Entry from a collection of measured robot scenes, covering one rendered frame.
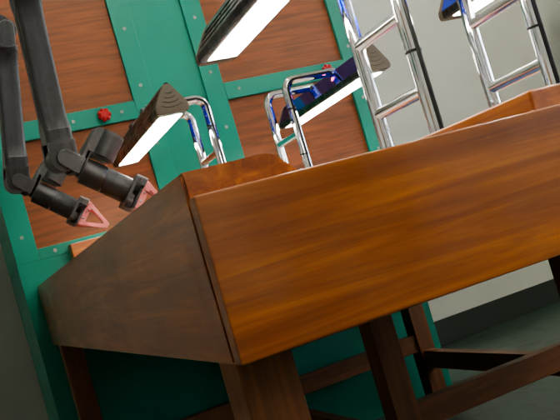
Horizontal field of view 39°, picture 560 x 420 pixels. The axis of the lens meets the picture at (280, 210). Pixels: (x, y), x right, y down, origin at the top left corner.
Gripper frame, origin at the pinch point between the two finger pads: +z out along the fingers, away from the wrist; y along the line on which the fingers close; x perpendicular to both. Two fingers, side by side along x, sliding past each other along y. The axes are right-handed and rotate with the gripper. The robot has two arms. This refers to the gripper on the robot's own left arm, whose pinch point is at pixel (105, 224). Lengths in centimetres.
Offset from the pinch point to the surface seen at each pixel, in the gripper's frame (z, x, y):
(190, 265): -2, 24, -133
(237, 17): -3, -22, -94
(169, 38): -4, -75, 45
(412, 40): 20, -25, -110
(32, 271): -9.8, 14.8, 43.0
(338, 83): 39, -59, -20
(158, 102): -4.0, -24.5, -34.8
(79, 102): -20, -40, 45
